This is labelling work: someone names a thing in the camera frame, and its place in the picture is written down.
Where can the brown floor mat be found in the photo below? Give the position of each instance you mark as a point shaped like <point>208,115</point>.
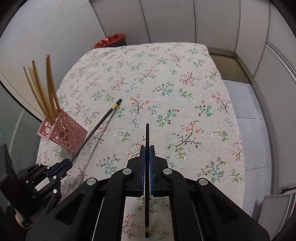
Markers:
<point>230,69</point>

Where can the wooden chopstick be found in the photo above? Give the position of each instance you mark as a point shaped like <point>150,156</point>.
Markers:
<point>57,105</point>
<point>49,86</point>
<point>35,94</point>
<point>34,81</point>
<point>41,91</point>

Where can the floral tablecloth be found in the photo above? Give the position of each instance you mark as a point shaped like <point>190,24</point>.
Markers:
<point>174,87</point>

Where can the person's left hand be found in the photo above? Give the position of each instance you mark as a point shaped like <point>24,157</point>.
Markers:
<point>20,223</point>

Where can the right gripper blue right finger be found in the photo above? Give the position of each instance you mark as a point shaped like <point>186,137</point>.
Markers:
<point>151,168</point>

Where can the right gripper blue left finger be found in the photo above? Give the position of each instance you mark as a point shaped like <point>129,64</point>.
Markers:
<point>142,177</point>

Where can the red trash bin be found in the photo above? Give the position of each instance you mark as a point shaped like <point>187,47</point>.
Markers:
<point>116,40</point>

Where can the pink perforated plastic basket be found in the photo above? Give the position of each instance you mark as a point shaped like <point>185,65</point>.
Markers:
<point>65,132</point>

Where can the black chopstick gold band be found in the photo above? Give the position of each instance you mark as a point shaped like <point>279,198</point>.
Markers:
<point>113,108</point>

